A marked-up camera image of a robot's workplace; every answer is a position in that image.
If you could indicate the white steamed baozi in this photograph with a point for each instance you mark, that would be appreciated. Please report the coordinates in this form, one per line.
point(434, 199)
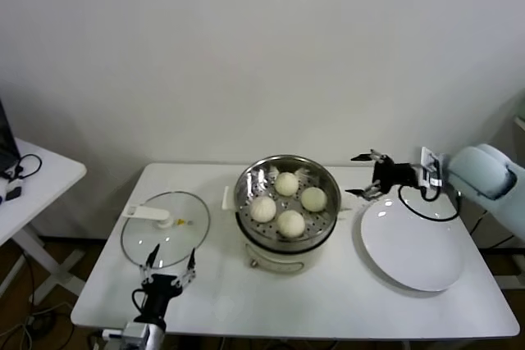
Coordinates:
point(291, 224)
point(313, 199)
point(286, 184)
point(263, 209)

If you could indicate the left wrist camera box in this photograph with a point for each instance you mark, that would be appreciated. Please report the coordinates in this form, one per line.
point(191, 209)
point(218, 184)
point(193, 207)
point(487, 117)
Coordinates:
point(133, 333)

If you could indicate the white round plate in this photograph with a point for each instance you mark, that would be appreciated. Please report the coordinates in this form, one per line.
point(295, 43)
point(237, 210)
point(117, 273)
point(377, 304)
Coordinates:
point(410, 247)

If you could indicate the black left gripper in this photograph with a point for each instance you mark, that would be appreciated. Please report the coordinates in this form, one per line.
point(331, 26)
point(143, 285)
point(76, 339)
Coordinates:
point(162, 286)

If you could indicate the black laptop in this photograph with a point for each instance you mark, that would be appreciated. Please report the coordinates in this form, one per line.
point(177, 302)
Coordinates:
point(6, 137)

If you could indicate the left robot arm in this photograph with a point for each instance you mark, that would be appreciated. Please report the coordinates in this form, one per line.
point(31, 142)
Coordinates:
point(152, 335)

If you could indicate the stainless steel steamer pot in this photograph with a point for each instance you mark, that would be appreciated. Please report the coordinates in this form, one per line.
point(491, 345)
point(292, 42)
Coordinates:
point(283, 262)

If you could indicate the stainless steel steamer basket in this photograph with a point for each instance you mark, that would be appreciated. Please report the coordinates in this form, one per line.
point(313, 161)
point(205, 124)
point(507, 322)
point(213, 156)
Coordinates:
point(254, 178)

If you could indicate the small blue object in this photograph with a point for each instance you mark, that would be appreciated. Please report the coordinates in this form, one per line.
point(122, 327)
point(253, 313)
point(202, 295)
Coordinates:
point(1, 197)

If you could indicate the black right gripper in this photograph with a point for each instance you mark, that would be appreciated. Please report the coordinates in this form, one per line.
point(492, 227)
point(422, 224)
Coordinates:
point(393, 174)

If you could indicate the white side table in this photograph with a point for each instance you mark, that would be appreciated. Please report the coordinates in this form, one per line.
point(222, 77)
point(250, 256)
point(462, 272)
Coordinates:
point(49, 186)

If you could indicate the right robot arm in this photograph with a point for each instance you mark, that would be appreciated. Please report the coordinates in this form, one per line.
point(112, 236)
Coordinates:
point(488, 178)

